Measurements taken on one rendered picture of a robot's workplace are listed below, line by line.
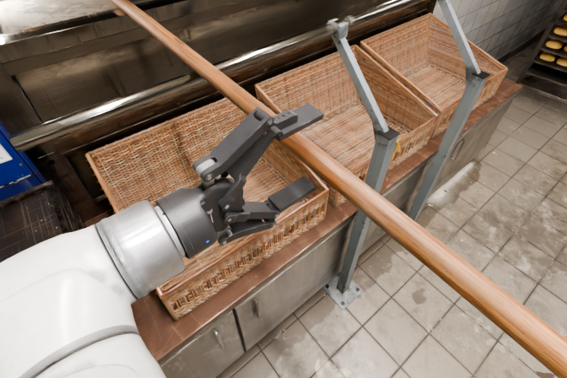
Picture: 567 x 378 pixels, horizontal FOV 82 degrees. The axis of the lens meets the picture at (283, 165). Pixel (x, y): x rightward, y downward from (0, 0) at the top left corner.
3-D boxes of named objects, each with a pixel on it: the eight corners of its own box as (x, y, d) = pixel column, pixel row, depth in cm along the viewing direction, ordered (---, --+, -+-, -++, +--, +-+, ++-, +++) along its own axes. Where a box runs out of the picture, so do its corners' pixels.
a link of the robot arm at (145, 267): (118, 252, 39) (164, 226, 42) (148, 313, 34) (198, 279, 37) (86, 206, 33) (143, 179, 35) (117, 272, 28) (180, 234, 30)
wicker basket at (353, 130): (255, 140, 140) (251, 83, 120) (346, 94, 165) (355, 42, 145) (335, 211, 113) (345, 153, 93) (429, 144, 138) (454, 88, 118)
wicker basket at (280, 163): (115, 210, 113) (80, 152, 94) (249, 144, 138) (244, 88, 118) (174, 326, 86) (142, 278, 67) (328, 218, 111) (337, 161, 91)
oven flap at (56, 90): (54, 139, 88) (7, 66, 79) (431, -3, 167) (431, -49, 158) (55, 143, 85) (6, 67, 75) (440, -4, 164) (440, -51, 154)
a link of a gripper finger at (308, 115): (264, 128, 39) (263, 123, 38) (307, 107, 42) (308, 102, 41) (279, 141, 37) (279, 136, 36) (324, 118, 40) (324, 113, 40)
